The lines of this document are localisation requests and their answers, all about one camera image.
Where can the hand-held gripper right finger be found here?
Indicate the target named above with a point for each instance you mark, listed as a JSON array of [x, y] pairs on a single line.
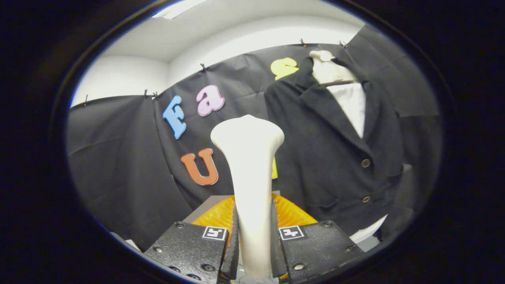
[[315, 246]]

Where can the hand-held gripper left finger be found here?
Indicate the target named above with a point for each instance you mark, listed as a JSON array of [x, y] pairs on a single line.
[[185, 248]]

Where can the black button jacket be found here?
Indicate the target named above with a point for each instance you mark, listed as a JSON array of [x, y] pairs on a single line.
[[323, 157]]

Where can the white garment steamer head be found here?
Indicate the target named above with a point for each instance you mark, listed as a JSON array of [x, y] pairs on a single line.
[[250, 177]]

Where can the black backdrop cloth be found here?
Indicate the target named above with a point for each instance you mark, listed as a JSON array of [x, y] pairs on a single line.
[[118, 157]]

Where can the white mannequin torso with stand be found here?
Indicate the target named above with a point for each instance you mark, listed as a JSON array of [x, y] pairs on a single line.
[[327, 73]]

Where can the ceiling light panel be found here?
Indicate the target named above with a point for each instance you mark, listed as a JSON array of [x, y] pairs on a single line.
[[177, 8]]

